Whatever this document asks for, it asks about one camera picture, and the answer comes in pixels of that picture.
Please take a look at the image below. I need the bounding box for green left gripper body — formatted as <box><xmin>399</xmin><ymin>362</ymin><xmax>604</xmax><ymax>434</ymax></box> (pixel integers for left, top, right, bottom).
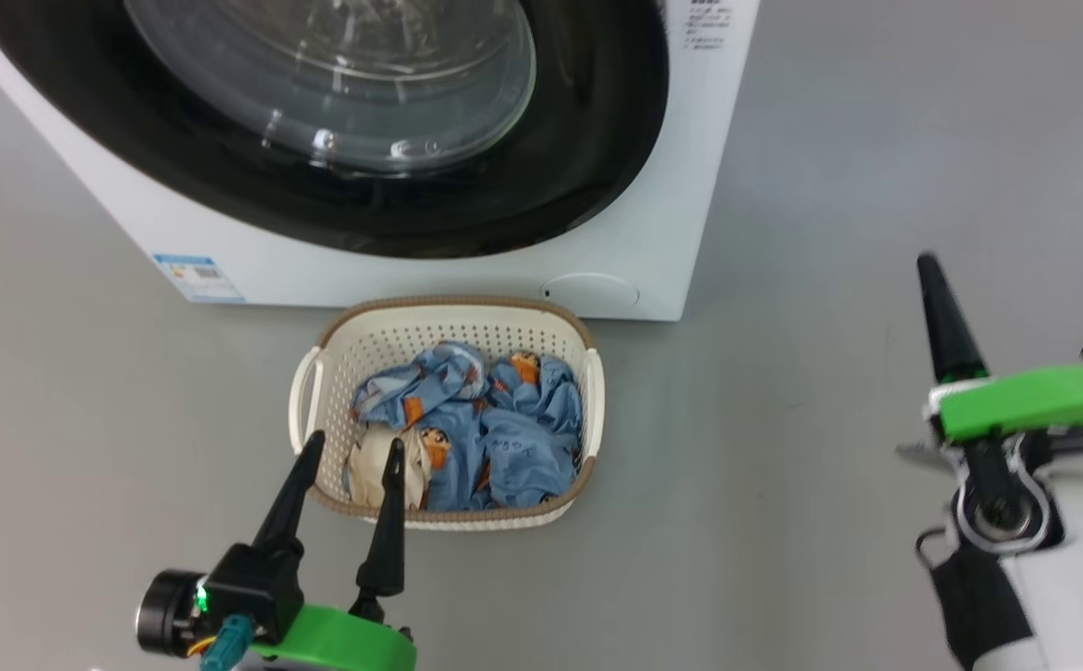
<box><xmin>253</xmin><ymin>604</ymin><xmax>417</xmax><ymax>671</ymax></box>

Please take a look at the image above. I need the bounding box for cream perforated laundry basket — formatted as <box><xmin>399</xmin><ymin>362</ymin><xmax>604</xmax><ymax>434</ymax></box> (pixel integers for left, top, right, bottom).
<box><xmin>288</xmin><ymin>296</ymin><xmax>606</xmax><ymax>532</ymax></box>

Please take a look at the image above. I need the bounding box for cream cartoon print garment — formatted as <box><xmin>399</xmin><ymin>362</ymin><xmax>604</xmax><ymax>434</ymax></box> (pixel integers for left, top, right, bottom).
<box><xmin>344</xmin><ymin>424</ymin><xmax>431</xmax><ymax>511</ymax></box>

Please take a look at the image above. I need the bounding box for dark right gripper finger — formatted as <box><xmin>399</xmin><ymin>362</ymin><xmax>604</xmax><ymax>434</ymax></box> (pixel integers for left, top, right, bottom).
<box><xmin>917</xmin><ymin>252</ymin><xmax>988</xmax><ymax>385</ymax></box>

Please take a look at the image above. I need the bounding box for round white filter cover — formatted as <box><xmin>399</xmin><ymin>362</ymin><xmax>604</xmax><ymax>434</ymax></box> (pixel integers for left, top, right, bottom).
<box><xmin>541</xmin><ymin>272</ymin><xmax>640</xmax><ymax>310</ymax></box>

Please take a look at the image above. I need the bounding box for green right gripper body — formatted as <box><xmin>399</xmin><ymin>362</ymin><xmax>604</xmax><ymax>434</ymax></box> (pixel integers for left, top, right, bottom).
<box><xmin>928</xmin><ymin>363</ymin><xmax>1083</xmax><ymax>444</ymax></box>

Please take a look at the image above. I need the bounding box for blue cartoon print garment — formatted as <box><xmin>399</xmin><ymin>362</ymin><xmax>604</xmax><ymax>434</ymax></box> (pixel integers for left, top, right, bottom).
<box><xmin>350</xmin><ymin>342</ymin><xmax>584</xmax><ymax>512</ymax></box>

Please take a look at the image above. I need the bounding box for white front-load washing machine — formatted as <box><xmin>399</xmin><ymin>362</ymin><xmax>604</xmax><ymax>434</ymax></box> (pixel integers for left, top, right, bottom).
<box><xmin>0</xmin><ymin>0</ymin><xmax>761</xmax><ymax>322</ymax></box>

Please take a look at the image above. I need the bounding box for blue energy label sticker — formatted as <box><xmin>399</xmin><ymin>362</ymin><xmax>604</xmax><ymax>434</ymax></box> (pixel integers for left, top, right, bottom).
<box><xmin>152</xmin><ymin>253</ymin><xmax>246</xmax><ymax>305</ymax></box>

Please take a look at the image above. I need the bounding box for black glass washing machine door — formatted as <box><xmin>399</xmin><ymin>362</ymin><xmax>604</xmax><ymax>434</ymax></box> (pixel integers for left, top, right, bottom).
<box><xmin>0</xmin><ymin>0</ymin><xmax>671</xmax><ymax>260</ymax></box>

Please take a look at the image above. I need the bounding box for teal left camera connector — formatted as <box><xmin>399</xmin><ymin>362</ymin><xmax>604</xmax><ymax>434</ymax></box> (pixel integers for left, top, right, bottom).
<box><xmin>201</xmin><ymin>615</ymin><xmax>254</xmax><ymax>671</ymax></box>

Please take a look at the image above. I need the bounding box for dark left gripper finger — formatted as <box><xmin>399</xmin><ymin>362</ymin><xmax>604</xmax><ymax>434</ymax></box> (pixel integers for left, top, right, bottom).
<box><xmin>253</xmin><ymin>431</ymin><xmax>326</xmax><ymax>551</ymax></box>
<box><xmin>357</xmin><ymin>438</ymin><xmax>407</xmax><ymax>599</ymax></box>

